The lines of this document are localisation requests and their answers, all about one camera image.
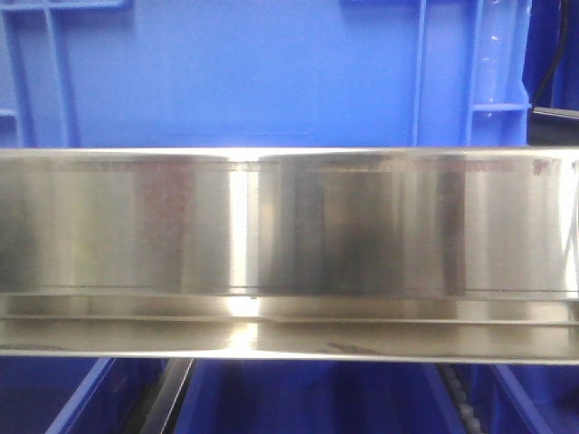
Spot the large blue bin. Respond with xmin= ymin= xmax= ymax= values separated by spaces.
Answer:
xmin=1 ymin=1 xmax=531 ymax=148

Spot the steel front shelf beam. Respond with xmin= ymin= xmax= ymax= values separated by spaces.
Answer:
xmin=1 ymin=147 xmax=578 ymax=364

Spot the blue bin lower centre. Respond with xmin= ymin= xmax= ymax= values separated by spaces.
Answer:
xmin=175 ymin=360 xmax=465 ymax=433

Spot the lower roller track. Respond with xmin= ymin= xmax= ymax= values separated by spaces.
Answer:
xmin=438 ymin=363 xmax=484 ymax=434

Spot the blue bin lower right front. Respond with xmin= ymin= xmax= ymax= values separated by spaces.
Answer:
xmin=493 ymin=364 xmax=578 ymax=433

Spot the blue bin lower left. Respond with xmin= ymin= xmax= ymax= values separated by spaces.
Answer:
xmin=1 ymin=356 xmax=167 ymax=433

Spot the black cable with connectors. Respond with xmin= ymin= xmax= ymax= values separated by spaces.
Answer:
xmin=528 ymin=0 xmax=572 ymax=109

